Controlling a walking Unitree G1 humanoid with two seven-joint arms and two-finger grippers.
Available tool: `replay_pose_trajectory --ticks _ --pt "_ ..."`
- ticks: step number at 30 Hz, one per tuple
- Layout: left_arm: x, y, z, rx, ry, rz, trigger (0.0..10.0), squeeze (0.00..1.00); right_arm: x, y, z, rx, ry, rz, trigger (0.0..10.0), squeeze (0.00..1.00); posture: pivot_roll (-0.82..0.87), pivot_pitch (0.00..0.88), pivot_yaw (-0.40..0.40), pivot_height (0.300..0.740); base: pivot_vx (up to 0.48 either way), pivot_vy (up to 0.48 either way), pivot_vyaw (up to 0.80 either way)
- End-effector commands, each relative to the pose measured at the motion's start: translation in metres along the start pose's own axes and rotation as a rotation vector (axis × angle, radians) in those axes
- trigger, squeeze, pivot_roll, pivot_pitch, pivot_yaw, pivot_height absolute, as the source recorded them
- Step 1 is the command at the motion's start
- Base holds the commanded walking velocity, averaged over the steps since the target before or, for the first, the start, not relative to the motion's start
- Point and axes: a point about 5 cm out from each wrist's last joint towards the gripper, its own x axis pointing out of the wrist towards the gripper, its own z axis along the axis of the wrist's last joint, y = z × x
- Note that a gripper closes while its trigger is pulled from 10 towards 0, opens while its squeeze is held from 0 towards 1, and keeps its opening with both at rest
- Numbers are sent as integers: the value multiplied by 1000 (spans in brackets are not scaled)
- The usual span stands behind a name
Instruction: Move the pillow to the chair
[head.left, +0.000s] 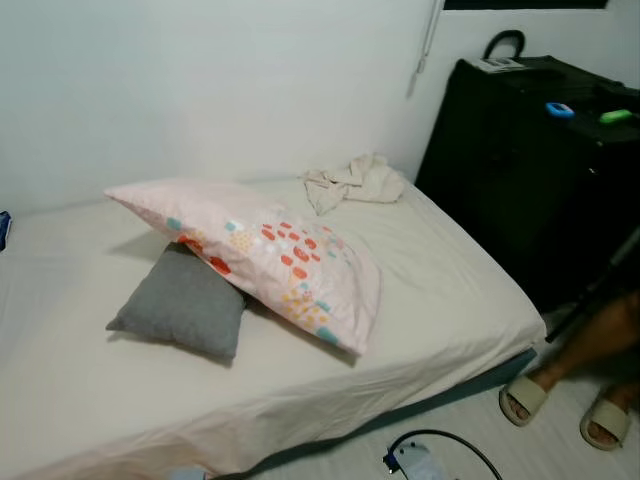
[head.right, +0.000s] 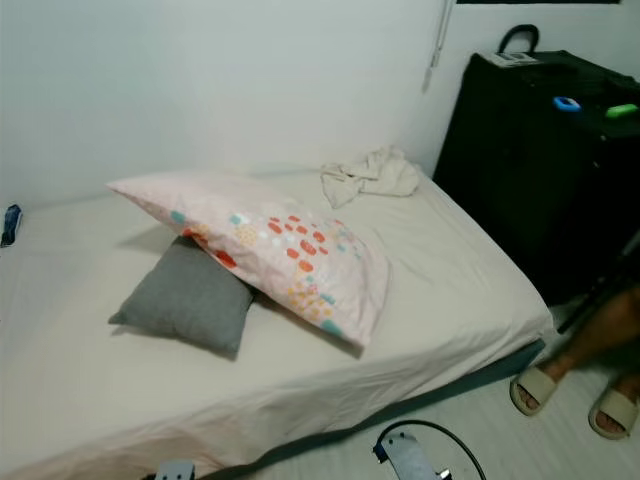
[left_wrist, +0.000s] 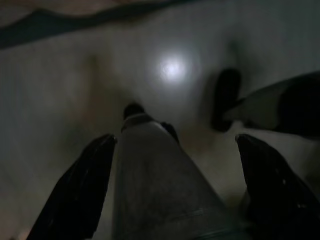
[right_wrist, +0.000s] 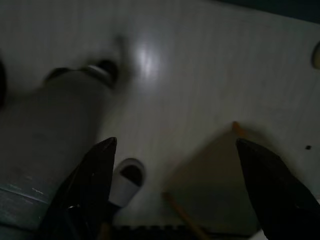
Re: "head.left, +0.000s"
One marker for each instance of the small blue object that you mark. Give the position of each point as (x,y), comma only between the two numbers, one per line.
(560,109)

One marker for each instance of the crumpled beige cloth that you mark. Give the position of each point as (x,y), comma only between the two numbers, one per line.
(355,182)

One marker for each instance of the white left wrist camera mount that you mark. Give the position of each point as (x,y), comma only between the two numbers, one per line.
(186,475)

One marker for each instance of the black pole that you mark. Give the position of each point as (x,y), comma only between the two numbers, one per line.
(590,295)

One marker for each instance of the blue and white object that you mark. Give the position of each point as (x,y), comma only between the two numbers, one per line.
(4,230)

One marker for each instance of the person's bare leg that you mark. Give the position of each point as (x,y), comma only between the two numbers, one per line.
(600,335)

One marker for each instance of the small green object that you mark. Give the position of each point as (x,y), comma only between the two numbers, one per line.
(616,116)

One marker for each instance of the bed with cream sheet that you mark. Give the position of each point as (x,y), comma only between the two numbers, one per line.
(430,300)

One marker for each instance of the large black suitcase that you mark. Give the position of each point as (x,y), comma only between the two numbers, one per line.
(520,190)

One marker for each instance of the beige slide sandal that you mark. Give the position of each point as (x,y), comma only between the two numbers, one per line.
(610,415)
(527,395)

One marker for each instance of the grey square cushion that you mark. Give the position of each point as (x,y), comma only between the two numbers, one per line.
(180,305)

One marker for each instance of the white luggage tag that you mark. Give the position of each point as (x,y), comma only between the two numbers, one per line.
(499,64)

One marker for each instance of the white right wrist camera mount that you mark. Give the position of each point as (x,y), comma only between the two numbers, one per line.
(415,463)

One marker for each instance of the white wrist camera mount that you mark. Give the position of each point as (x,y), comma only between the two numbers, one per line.
(415,463)
(186,475)

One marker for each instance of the dark window frame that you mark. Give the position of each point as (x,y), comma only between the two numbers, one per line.
(525,4)

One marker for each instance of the pink patterned pillow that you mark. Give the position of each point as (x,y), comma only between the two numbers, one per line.
(290,255)

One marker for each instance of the white blind wand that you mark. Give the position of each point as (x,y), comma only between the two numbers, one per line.
(427,45)

